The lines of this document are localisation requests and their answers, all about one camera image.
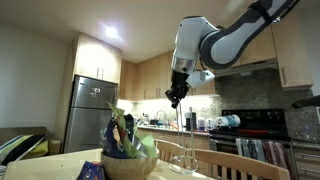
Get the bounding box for round ceiling light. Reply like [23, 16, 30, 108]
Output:
[103, 25, 120, 40]

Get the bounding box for yellow pillow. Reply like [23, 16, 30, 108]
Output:
[23, 139, 50, 159]

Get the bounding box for striped pillow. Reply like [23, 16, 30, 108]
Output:
[0, 134, 46, 166]

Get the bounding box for granite countertop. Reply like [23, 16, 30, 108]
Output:
[138, 124, 211, 135]

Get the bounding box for wooden chair back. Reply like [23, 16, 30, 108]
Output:
[193, 149, 291, 180]

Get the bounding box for white jar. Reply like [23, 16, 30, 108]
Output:
[196, 117, 206, 131]

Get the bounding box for brown sofa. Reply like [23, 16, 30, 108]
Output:
[0, 126, 63, 158]

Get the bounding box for grey dish towel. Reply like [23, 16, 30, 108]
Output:
[235, 138, 250, 158]

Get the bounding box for chrome kitchen faucet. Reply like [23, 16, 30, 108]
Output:
[154, 109, 168, 128]

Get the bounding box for white kettle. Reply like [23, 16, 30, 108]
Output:
[205, 118, 217, 132]

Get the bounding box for stainless steel refrigerator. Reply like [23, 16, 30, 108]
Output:
[63, 74, 119, 154]

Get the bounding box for metal wire paper towel holder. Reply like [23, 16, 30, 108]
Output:
[167, 100, 200, 175]

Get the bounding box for black kitchen stove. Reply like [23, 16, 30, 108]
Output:
[209, 108, 295, 180]

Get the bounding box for wooden base kitchen cabinets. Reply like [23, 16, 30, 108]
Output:
[138, 129, 218, 153]

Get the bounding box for small blue snack bag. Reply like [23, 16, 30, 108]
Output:
[76, 160, 106, 180]

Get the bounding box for single-door wooden wall cabinet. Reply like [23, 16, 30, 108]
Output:
[271, 13, 314, 92]

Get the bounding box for large blue snack bag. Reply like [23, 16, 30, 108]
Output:
[99, 116, 129, 159]

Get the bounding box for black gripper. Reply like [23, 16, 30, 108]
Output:
[165, 70, 192, 109]

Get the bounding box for wooden wall cabinet row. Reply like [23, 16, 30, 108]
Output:
[118, 33, 278, 101]

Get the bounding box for black coffee maker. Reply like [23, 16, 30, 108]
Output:
[184, 112, 198, 132]

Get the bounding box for pale double-door wooden cabinet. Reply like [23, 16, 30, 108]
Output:
[73, 33, 123, 84]

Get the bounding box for red striped dish towel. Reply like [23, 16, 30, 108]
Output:
[263, 141, 290, 166]

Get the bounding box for dark striped dish towel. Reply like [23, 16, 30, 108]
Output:
[248, 139, 265, 161]

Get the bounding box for white blue paper towel pack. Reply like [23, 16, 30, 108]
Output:
[214, 114, 242, 128]

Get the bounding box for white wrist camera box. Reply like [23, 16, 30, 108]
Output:
[185, 69, 216, 89]

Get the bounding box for dark snack bag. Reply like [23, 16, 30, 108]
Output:
[124, 113, 135, 141]

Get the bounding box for black mount bar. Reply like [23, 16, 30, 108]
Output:
[291, 94, 320, 109]

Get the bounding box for wooden drawer cabinet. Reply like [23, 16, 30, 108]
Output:
[293, 146, 320, 180]

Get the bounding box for wooden slat-back chair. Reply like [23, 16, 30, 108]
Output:
[153, 138, 176, 164]

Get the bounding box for wooden bowl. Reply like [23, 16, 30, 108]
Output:
[100, 151, 159, 180]

